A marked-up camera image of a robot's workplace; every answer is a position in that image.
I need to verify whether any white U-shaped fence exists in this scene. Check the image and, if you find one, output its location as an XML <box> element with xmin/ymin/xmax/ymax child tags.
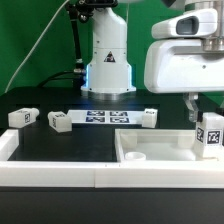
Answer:
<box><xmin>0</xmin><ymin>129</ymin><xmax>224</xmax><ymax>189</ymax></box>

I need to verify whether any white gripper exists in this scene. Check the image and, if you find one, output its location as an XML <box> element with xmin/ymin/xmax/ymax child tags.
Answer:
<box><xmin>144</xmin><ymin>39</ymin><xmax>224</xmax><ymax>123</ymax></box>

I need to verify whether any white cable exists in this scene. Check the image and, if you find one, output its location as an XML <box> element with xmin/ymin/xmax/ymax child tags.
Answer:
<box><xmin>3</xmin><ymin>0</ymin><xmax>72</xmax><ymax>94</ymax></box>

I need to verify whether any white square tabletop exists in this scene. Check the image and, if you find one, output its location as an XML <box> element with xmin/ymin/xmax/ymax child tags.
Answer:
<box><xmin>115</xmin><ymin>129</ymin><xmax>224</xmax><ymax>163</ymax></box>

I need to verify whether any white marker tag sheet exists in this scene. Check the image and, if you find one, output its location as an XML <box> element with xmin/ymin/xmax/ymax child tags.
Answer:
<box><xmin>67</xmin><ymin>110</ymin><xmax>143</xmax><ymax>125</ymax></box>

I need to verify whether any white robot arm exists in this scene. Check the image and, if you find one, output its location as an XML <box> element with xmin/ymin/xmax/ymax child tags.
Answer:
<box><xmin>80</xmin><ymin>0</ymin><xmax>224</xmax><ymax>122</ymax></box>

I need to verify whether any black cable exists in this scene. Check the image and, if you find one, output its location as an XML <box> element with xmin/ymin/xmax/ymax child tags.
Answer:
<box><xmin>37</xmin><ymin>69</ymin><xmax>87</xmax><ymax>88</ymax></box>

